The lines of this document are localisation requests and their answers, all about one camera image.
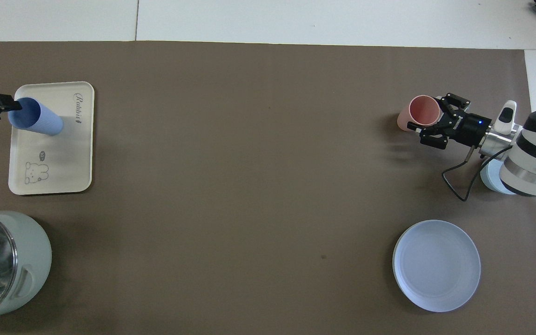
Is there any pink cup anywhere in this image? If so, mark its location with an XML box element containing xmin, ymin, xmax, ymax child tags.
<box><xmin>397</xmin><ymin>95</ymin><xmax>442</xmax><ymax>132</ymax></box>

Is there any pale green cooking pot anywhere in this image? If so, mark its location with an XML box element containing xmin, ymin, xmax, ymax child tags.
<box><xmin>0</xmin><ymin>211</ymin><xmax>53</xmax><ymax>322</ymax></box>

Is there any blue round plate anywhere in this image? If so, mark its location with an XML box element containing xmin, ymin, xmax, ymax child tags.
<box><xmin>392</xmin><ymin>220</ymin><xmax>482</xmax><ymax>313</ymax></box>

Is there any light blue bowl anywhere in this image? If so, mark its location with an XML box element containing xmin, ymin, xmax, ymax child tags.
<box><xmin>480</xmin><ymin>158</ymin><xmax>518</xmax><ymax>195</ymax></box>

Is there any brown table mat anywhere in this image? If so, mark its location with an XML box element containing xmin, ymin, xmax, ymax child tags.
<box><xmin>0</xmin><ymin>41</ymin><xmax>536</xmax><ymax>335</ymax></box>

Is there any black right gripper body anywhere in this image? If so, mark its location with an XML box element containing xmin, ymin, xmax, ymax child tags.
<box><xmin>447</xmin><ymin>111</ymin><xmax>492</xmax><ymax>146</ymax></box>

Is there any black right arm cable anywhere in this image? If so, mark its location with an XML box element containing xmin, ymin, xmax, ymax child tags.
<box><xmin>442</xmin><ymin>147</ymin><xmax>513</xmax><ymax>202</ymax></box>

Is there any blue ribbed cup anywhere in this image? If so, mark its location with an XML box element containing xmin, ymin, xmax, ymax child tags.
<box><xmin>7</xmin><ymin>97</ymin><xmax>64</xmax><ymax>136</ymax></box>

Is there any cream rabbit print tray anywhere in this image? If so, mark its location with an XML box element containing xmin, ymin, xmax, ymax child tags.
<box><xmin>8</xmin><ymin>81</ymin><xmax>95</xmax><ymax>195</ymax></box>

